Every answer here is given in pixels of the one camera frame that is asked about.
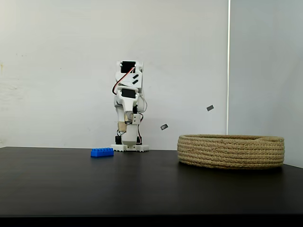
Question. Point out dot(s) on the grey tape piece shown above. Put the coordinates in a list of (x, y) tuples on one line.
[(164, 126), (210, 107)]

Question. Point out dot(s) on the white vertical wall trim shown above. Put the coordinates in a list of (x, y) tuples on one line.
[(228, 71)]

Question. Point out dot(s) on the blue lego block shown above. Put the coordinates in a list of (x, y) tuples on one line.
[(102, 152)]

